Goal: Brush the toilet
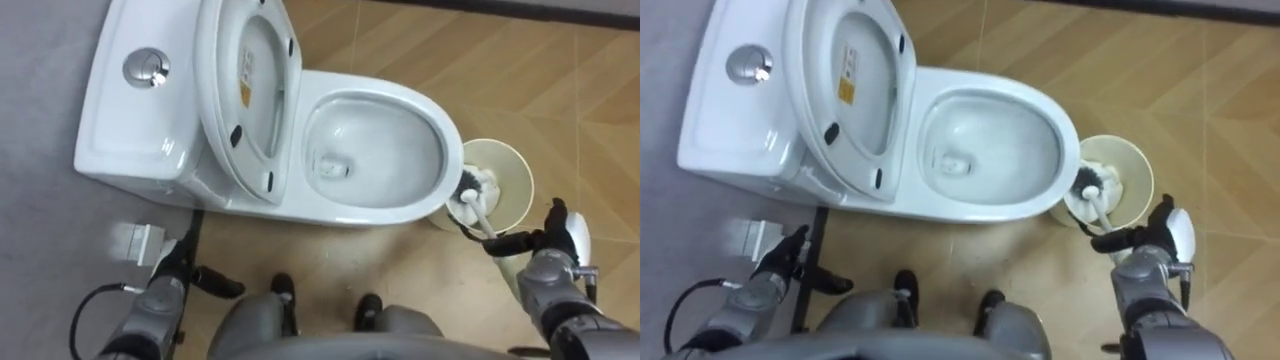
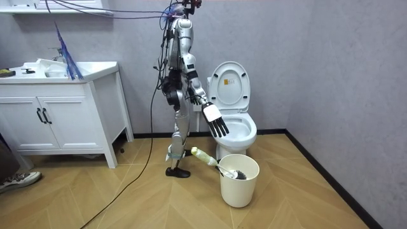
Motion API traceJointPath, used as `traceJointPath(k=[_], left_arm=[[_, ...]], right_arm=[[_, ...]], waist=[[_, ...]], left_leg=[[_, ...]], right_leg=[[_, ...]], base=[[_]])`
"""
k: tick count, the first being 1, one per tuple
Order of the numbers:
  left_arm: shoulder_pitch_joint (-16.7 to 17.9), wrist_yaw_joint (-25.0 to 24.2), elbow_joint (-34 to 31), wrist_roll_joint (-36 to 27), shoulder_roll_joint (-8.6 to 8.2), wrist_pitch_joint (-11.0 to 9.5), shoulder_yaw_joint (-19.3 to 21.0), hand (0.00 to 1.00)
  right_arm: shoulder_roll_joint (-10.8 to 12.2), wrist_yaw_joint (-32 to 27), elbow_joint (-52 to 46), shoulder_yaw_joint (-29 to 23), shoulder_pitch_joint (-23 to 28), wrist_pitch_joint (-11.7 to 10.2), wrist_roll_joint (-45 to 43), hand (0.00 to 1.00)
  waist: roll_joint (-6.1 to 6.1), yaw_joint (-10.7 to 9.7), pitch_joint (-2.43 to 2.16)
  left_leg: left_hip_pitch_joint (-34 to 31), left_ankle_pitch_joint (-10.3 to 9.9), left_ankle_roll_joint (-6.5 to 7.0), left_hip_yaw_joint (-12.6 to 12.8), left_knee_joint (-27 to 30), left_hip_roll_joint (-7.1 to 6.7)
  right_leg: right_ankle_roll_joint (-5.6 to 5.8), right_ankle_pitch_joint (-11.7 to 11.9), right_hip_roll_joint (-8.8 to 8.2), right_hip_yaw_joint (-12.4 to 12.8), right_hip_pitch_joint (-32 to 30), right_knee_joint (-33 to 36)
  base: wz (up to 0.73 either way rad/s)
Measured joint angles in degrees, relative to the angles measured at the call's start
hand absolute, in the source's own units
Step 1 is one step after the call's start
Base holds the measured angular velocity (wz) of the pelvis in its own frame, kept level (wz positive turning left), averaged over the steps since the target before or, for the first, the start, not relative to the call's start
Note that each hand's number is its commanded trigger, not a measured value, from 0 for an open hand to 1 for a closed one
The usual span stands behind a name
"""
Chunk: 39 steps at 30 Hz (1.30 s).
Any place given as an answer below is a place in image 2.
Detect white water pipe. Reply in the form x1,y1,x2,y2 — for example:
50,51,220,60
193,104,203,133

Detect robot body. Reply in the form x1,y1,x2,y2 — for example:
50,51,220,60
160,0,203,109

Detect white vanity cabinet with sink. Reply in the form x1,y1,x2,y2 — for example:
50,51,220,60
0,59,135,169

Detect cable bundle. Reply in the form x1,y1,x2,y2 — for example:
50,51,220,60
44,0,191,81

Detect chrome faucet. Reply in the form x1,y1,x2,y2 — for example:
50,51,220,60
48,47,66,63

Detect toilet brush with wrapped handle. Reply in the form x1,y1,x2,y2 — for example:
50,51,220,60
190,146,247,181

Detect black floor cable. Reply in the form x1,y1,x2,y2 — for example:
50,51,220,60
79,74,162,229

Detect white toilet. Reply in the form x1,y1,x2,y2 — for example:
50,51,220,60
206,60,258,160

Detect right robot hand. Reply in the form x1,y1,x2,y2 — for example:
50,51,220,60
201,101,230,139

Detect white plastic bin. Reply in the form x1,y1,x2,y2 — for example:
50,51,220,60
218,153,261,209

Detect robot legs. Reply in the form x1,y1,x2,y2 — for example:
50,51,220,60
165,90,193,179

